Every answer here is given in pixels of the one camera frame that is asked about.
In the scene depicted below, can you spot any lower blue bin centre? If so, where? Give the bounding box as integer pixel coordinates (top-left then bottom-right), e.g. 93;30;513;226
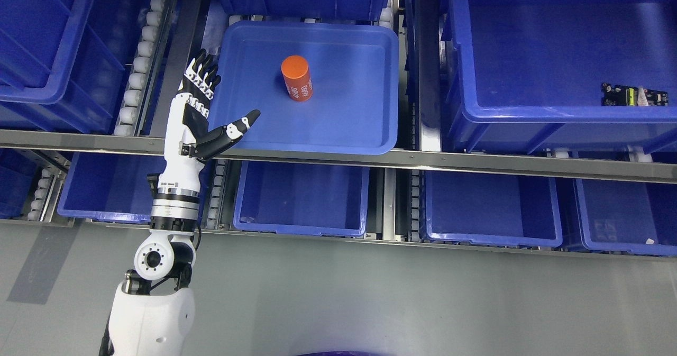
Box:
232;161;369;238

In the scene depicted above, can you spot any small black circuit board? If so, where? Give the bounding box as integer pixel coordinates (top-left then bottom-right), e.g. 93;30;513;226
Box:
600;83;669;107

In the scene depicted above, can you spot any orange cylindrical capacitor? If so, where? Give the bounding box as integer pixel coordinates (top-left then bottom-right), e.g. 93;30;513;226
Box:
281;55;314;102

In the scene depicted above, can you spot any shallow blue plastic tray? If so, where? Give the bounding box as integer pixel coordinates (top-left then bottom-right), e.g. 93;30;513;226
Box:
208;21;399;155

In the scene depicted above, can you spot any large blue bin right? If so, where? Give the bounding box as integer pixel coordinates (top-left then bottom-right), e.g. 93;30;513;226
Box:
440;0;676;154

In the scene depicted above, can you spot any blue bin upper left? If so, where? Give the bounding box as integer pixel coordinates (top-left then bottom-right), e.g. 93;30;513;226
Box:
1;0;150;134

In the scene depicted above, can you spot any white roller conveyor track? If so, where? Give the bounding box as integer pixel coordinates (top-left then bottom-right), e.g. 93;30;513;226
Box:
112;0;176;136

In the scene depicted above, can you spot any lower blue bin far right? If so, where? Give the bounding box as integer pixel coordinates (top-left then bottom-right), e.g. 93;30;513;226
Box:
569;179;676;257

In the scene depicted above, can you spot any lower blue bin far left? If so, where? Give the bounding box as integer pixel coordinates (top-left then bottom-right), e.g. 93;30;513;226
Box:
57;152;166;224

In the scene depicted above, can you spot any grey metal shelf rail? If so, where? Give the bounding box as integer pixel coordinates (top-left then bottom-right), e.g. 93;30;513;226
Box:
1;130;676;184

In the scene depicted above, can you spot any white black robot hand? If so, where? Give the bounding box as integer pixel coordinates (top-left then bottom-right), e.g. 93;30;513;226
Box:
155;48;261;196

